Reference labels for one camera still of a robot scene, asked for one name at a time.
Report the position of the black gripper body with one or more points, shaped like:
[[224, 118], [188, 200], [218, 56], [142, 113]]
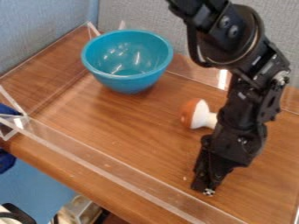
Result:
[[233, 145]]

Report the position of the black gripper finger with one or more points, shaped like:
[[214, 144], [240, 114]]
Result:
[[221, 167], [201, 183]]

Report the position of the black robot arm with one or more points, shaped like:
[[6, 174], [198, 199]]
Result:
[[228, 39]]

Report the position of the blue bowl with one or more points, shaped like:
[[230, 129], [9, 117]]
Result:
[[128, 59]]

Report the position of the clear acrylic barrier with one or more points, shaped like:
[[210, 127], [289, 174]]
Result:
[[118, 147]]

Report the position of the clear plastic container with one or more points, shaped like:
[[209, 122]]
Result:
[[81, 211]]

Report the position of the blue clamp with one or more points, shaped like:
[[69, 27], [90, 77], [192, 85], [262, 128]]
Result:
[[7, 158]]

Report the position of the black and white object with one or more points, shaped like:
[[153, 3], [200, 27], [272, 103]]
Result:
[[13, 215]]

